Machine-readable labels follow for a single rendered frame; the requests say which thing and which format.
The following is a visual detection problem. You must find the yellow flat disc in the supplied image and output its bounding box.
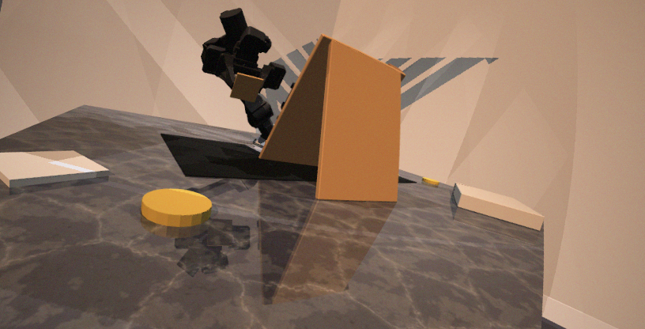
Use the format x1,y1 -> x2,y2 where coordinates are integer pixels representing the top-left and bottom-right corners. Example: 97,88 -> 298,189
141,189 -> 212,227
422,177 -> 439,185

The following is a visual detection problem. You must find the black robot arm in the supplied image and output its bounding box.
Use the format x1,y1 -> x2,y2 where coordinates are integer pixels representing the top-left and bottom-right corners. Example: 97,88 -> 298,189
201,8 -> 274,140

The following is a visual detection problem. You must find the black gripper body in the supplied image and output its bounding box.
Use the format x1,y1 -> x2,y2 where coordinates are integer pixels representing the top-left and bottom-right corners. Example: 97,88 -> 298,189
202,44 -> 286,90

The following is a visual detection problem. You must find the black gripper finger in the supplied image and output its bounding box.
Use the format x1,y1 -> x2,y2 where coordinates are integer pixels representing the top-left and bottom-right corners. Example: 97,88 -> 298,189
215,53 -> 235,87
258,64 -> 275,93

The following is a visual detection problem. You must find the beige flat slab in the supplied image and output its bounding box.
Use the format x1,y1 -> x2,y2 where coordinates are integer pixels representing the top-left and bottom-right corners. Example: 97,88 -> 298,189
0,151 -> 109,187

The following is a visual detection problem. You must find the orange letter tile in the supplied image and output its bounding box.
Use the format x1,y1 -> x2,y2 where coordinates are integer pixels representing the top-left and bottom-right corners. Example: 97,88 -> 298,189
230,73 -> 263,103

